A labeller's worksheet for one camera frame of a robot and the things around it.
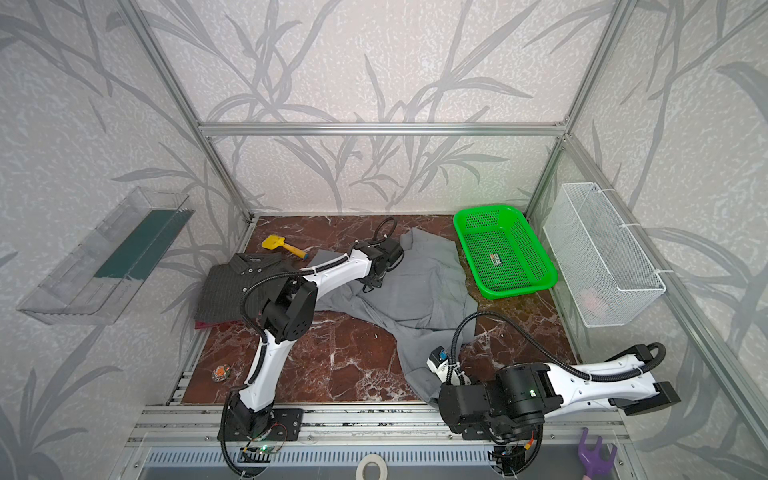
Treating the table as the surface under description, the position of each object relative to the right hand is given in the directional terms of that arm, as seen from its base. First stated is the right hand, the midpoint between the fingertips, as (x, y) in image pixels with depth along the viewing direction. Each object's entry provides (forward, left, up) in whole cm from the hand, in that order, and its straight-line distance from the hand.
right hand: (439, 400), depth 65 cm
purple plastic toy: (-11, -36, -13) cm, 40 cm away
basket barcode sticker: (+49, -26, -15) cm, 57 cm away
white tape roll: (-10, +16, -13) cm, 22 cm away
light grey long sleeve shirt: (+32, +1, -14) cm, 35 cm away
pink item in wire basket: (+21, -39, +6) cm, 45 cm away
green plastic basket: (+52, -28, -14) cm, 61 cm away
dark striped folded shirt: (+32, +66, -9) cm, 74 cm away
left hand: (+42, +20, -10) cm, 47 cm away
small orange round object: (+10, +59, -13) cm, 61 cm away
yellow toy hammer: (+56, +56, -12) cm, 80 cm away
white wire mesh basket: (+19, -35, +21) cm, 45 cm away
